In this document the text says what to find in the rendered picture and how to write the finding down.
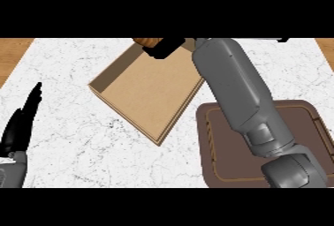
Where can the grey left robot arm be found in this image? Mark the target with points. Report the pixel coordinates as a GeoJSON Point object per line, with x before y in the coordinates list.
{"type": "Point", "coordinates": [11, 172]}

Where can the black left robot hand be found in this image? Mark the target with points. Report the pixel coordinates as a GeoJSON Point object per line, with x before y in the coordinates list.
{"type": "Point", "coordinates": [21, 123]}

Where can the brown croissant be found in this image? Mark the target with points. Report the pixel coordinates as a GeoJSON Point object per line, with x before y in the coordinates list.
{"type": "Point", "coordinates": [147, 41]}

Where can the brown tray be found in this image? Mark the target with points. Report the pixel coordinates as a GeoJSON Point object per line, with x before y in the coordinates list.
{"type": "Point", "coordinates": [227, 153]}

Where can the open cardboard box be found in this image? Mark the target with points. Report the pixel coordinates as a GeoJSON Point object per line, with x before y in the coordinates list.
{"type": "Point", "coordinates": [150, 91]}

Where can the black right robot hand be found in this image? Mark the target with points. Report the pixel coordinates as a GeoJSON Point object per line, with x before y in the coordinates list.
{"type": "Point", "coordinates": [165, 48]}

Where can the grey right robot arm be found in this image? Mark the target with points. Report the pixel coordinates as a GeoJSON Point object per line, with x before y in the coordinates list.
{"type": "Point", "coordinates": [243, 97]}

